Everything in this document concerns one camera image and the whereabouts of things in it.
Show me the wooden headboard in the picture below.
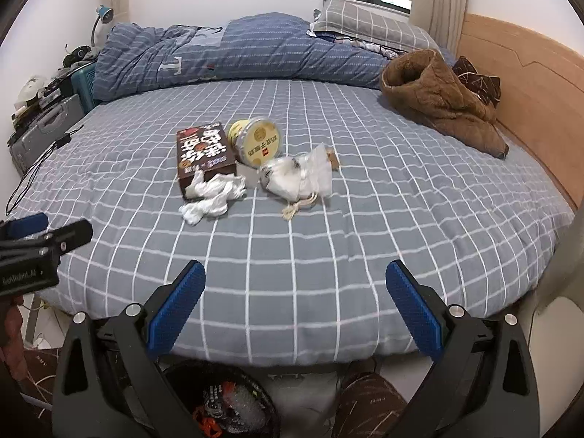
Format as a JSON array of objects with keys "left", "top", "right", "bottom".
[{"left": 456, "top": 13, "right": 584, "bottom": 211}]

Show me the person's leg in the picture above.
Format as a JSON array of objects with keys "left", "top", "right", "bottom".
[
  {"left": 20, "top": 347, "right": 63, "bottom": 420},
  {"left": 331, "top": 372, "right": 410, "bottom": 438}
]

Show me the bed with checked grey sheet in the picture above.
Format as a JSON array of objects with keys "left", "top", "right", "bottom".
[{"left": 7, "top": 77, "right": 576, "bottom": 366}]

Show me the person's left hand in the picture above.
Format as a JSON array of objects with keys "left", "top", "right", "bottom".
[{"left": 0, "top": 294, "right": 26, "bottom": 376}]

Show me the yellow lidded cup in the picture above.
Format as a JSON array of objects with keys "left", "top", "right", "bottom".
[{"left": 228, "top": 116, "right": 280, "bottom": 167}]

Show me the black cable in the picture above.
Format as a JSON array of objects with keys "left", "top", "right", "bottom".
[{"left": 5, "top": 134, "right": 74, "bottom": 216}]

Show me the blue desk lamp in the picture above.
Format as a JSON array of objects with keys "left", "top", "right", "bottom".
[{"left": 90, "top": 4, "right": 115, "bottom": 49}]

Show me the round bin with black bag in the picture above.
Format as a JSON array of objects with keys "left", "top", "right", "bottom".
[{"left": 162, "top": 360, "right": 282, "bottom": 438}]

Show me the brown cardboard box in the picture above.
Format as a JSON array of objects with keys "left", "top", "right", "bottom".
[{"left": 177, "top": 122, "right": 239, "bottom": 200}]

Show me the grey plastic case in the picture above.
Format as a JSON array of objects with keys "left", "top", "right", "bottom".
[{"left": 9, "top": 93, "right": 85, "bottom": 175}]

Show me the teal plastic crate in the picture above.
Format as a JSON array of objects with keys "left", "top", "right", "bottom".
[{"left": 70, "top": 61, "right": 99, "bottom": 116}]

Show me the person's right leg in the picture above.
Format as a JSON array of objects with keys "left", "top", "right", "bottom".
[{"left": 331, "top": 372, "right": 410, "bottom": 438}]

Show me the clear plastic bag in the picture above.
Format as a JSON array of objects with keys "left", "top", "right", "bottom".
[{"left": 258, "top": 143, "right": 334, "bottom": 201}]

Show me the brown patterned garment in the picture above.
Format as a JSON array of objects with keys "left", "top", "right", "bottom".
[{"left": 452, "top": 56, "right": 503, "bottom": 104}]

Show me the black red snack wrapper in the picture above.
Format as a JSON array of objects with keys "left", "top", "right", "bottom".
[{"left": 192, "top": 381, "right": 239, "bottom": 438}]

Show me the brown fleece jacket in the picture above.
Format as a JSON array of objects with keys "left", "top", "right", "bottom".
[{"left": 380, "top": 48, "right": 510, "bottom": 160}]

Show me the crumpled white tissue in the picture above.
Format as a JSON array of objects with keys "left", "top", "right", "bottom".
[{"left": 179, "top": 170, "right": 247, "bottom": 225}]

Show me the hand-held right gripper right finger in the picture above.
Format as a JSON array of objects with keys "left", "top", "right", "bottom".
[{"left": 385, "top": 259, "right": 542, "bottom": 438}]

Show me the white round object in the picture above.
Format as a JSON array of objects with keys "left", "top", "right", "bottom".
[{"left": 17, "top": 77, "right": 47, "bottom": 107}]

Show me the clear crumpled plastic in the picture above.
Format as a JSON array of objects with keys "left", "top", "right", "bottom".
[{"left": 227, "top": 383, "right": 269, "bottom": 428}]

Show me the person's left leg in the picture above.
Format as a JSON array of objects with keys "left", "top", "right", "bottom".
[{"left": 20, "top": 347, "right": 63, "bottom": 420}]

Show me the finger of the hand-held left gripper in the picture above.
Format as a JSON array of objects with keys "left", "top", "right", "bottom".
[
  {"left": 0, "top": 219, "right": 94, "bottom": 262},
  {"left": 0, "top": 212, "right": 49, "bottom": 241}
]

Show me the beige knotted string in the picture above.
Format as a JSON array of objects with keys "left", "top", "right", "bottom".
[{"left": 281, "top": 194, "right": 318, "bottom": 221}]

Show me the black device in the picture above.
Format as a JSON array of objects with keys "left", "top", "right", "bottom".
[{"left": 61, "top": 45, "right": 99, "bottom": 67}]

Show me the grey checked pillow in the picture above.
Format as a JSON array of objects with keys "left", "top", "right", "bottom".
[{"left": 308, "top": 0, "right": 439, "bottom": 54}]

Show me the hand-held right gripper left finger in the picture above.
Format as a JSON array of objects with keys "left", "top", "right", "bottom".
[{"left": 51, "top": 259, "right": 207, "bottom": 438}]

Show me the blue striped quilt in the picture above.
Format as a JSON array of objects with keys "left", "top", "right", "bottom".
[{"left": 93, "top": 12, "right": 457, "bottom": 102}]

